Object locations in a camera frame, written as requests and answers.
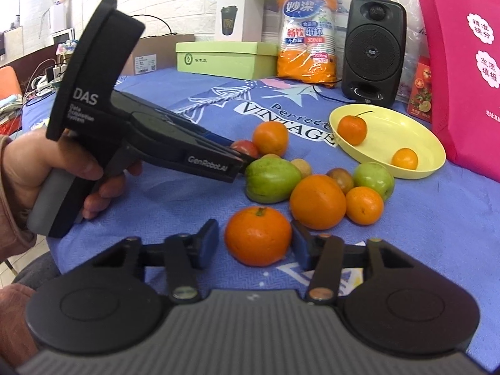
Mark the tall orange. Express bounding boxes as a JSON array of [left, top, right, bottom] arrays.
[[252, 121, 289, 157]]

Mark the large green guava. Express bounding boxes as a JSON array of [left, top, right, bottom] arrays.
[[245, 157, 302, 204]]

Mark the large orange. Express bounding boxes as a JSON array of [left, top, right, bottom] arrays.
[[289, 174, 347, 231]]

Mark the small orange tangerine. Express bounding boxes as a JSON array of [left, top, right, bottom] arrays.
[[346, 186, 385, 226]]

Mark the orange mandarin short stem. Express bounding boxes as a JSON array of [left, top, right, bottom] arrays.
[[224, 206, 293, 268]]

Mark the dark red-green plum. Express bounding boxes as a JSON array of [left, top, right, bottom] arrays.
[[326, 167, 354, 195]]

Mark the round green apple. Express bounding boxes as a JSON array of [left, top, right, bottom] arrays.
[[352, 162, 395, 202]]

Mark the orange mandarin with long stem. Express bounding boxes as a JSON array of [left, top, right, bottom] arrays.
[[337, 110, 371, 147]]

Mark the small yellow-orange citrus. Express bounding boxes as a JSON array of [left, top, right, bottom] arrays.
[[391, 148, 419, 170]]

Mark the left forearm brown sleeve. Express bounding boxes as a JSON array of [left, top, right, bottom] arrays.
[[1, 136, 37, 261]]

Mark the person's left hand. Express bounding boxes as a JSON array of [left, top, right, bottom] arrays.
[[4, 130, 125, 220]]

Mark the brown cardboard box left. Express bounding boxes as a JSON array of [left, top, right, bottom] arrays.
[[121, 34, 195, 75]]

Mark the light green shoe box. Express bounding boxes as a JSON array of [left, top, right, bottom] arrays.
[[175, 41, 279, 80]]

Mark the white coffee cup box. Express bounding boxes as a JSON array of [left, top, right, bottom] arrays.
[[213, 0, 264, 43]]

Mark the orange paper cup package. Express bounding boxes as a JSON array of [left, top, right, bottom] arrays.
[[277, 0, 337, 86]]

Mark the yellow plastic plate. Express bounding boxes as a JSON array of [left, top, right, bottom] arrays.
[[329, 103, 447, 179]]

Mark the black speaker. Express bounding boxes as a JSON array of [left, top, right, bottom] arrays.
[[342, 0, 407, 108]]

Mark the red tomato cracker box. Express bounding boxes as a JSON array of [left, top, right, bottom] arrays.
[[407, 56, 432, 123]]

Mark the pink nonwoven tote bag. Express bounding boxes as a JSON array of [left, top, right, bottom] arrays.
[[419, 0, 499, 180]]

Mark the black speaker cable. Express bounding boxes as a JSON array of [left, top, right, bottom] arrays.
[[310, 79, 347, 105]]

